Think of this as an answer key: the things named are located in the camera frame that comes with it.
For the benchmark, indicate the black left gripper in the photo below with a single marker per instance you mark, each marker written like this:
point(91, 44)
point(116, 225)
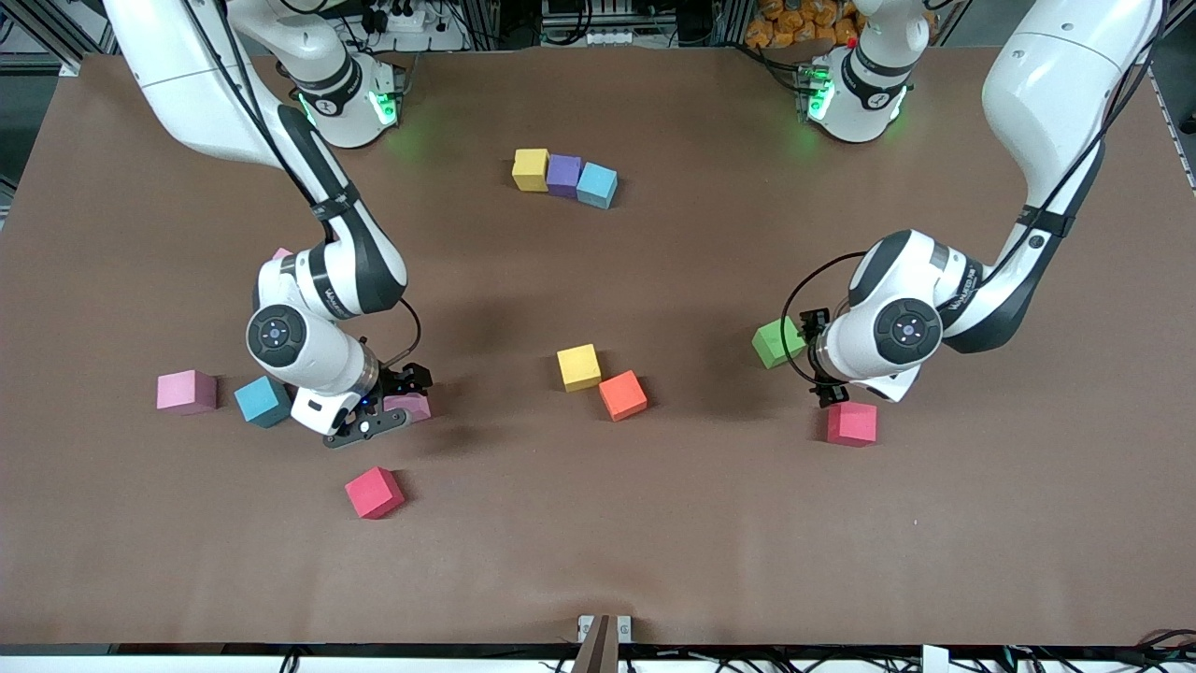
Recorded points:
point(809, 329)

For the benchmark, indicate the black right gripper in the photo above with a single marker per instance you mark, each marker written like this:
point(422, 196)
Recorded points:
point(404, 381)

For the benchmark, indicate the green foam cube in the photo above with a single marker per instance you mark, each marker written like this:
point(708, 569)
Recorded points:
point(775, 343)

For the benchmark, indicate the yellow foam cube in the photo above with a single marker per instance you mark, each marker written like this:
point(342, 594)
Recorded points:
point(530, 170)
point(579, 368)

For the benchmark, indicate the purple foam cube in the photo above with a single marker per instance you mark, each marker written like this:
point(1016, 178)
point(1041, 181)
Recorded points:
point(564, 176)

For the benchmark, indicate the cyan foam cube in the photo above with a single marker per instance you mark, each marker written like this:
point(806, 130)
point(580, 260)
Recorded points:
point(262, 402)
point(596, 185)

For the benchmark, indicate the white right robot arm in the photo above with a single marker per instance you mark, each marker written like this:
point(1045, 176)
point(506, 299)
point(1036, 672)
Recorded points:
point(187, 75)

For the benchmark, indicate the red foam cube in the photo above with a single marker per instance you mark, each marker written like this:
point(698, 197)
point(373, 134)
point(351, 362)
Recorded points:
point(855, 426)
point(375, 494)

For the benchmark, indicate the orange foam cube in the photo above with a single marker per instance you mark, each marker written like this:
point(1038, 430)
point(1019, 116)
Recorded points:
point(622, 396)

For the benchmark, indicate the brown paper table cover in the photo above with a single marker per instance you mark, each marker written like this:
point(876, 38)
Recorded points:
point(654, 523)

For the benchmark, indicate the pile of orange packets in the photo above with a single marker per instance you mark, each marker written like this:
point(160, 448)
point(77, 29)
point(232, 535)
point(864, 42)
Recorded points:
point(794, 23)

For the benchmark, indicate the white power strip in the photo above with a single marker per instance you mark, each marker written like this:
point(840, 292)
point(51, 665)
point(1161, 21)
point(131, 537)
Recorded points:
point(439, 39)

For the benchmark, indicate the grey electronics box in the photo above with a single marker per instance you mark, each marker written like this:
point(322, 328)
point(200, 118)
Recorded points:
point(593, 35)

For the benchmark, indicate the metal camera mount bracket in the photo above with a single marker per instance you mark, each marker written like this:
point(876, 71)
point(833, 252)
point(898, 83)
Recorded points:
point(604, 645)

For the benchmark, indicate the aluminium frame rail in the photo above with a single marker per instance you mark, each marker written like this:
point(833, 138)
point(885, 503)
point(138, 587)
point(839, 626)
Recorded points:
point(65, 51)

